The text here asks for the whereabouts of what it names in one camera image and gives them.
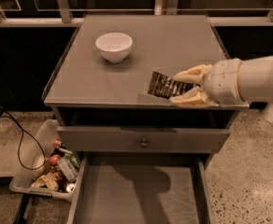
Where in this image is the metal window rail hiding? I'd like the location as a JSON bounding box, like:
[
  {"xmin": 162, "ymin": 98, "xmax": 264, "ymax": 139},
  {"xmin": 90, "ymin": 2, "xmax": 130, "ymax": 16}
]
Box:
[{"xmin": 0, "ymin": 0, "xmax": 273, "ymax": 27}]

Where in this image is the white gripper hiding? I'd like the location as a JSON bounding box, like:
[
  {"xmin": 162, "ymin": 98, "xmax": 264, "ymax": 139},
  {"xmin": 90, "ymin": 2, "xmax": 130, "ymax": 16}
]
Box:
[{"xmin": 169, "ymin": 59, "xmax": 244, "ymax": 107}]

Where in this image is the clear plastic bottle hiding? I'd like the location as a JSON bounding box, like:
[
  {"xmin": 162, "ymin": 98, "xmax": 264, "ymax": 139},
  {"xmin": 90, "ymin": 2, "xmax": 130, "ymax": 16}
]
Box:
[{"xmin": 57, "ymin": 157, "xmax": 78, "ymax": 182}]

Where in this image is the white cup in bin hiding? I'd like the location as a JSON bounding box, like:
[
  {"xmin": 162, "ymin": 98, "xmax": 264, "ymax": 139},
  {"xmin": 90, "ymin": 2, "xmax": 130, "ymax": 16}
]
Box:
[{"xmin": 33, "ymin": 155, "xmax": 46, "ymax": 178}]

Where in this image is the grey top drawer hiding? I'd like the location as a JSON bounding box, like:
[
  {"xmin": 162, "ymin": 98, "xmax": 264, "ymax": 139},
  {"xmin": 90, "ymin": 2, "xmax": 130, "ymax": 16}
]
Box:
[{"xmin": 57, "ymin": 126, "xmax": 230, "ymax": 153}]

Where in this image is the grey drawer cabinet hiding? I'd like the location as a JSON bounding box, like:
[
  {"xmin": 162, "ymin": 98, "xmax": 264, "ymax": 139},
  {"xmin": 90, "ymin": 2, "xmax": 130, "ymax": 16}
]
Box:
[{"xmin": 43, "ymin": 15, "xmax": 242, "ymax": 162}]

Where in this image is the open grey middle drawer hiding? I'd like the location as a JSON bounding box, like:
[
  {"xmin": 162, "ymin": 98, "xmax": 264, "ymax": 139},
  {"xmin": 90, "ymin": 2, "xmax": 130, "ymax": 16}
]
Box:
[{"xmin": 66, "ymin": 154, "xmax": 216, "ymax": 224}]

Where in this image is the black rxbar chocolate wrapper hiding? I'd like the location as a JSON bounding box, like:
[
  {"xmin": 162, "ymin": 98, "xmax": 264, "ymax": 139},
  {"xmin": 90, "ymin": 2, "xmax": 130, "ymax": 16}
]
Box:
[{"xmin": 148, "ymin": 72, "xmax": 194, "ymax": 99}]

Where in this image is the green snack packet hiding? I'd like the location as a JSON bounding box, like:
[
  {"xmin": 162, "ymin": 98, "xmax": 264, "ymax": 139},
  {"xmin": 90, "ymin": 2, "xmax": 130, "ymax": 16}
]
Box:
[{"xmin": 65, "ymin": 153, "xmax": 79, "ymax": 168}]

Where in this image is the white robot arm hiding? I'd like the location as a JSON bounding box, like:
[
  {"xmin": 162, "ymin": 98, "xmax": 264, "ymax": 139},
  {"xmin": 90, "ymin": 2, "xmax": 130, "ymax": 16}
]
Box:
[{"xmin": 170, "ymin": 56, "xmax": 273, "ymax": 107}]

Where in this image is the white cylindrical post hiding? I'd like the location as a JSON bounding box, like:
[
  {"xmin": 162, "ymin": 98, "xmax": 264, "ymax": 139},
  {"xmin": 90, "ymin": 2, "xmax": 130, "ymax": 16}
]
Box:
[{"xmin": 261, "ymin": 104, "xmax": 273, "ymax": 122}]

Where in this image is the crumpled yellow snack bag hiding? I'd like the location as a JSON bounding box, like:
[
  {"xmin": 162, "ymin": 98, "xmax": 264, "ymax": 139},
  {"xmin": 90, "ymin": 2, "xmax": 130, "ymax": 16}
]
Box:
[{"xmin": 32, "ymin": 172, "xmax": 63, "ymax": 191}]

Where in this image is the white ceramic bowl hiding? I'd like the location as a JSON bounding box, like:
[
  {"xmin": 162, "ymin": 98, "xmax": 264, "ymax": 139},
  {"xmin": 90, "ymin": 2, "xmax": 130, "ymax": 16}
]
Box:
[{"xmin": 95, "ymin": 33, "xmax": 133, "ymax": 63}]

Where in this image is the clear plastic bin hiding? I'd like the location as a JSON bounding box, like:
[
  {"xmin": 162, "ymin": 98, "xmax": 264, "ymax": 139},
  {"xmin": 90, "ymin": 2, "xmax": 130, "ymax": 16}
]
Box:
[{"xmin": 9, "ymin": 119, "xmax": 74, "ymax": 203}]

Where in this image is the round metal drawer knob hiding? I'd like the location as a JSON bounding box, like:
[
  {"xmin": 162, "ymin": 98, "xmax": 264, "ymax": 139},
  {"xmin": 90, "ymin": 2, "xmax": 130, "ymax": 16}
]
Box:
[{"xmin": 140, "ymin": 139, "xmax": 149, "ymax": 148}]

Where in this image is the red apple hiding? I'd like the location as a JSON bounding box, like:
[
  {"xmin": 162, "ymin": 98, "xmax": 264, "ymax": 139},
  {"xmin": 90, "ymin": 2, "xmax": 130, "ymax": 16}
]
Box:
[{"xmin": 50, "ymin": 154, "xmax": 61, "ymax": 166}]

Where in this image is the orange capped bottle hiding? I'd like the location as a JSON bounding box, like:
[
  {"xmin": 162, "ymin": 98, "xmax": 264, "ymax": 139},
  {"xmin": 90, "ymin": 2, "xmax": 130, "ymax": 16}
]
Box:
[{"xmin": 53, "ymin": 139, "xmax": 73, "ymax": 156}]

